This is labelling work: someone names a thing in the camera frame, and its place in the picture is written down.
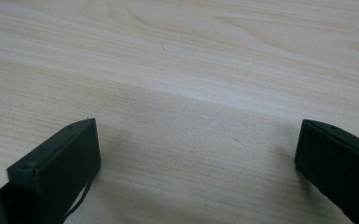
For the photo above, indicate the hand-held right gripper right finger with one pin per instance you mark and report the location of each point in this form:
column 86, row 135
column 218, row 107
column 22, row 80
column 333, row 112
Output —
column 338, row 165

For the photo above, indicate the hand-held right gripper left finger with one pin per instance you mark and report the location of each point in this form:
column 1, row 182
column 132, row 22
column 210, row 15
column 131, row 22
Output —
column 59, row 168

